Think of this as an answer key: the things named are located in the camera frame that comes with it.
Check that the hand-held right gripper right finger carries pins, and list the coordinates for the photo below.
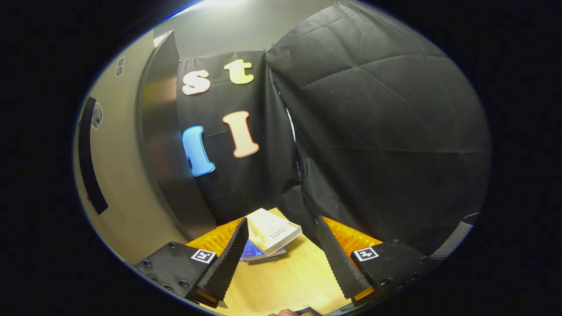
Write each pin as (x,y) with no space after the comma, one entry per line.
(340,263)

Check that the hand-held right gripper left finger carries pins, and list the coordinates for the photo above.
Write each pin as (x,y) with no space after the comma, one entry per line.
(230,259)

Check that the grey white shoe cabinet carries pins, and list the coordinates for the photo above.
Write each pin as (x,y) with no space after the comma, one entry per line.
(167,131)

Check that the blue book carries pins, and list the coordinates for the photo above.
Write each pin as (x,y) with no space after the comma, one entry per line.
(252,253)

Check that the white book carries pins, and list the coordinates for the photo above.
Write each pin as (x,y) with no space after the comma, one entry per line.
(272,230)

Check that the black backdrop cloth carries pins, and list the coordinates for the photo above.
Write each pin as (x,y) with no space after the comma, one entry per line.
(373,131)

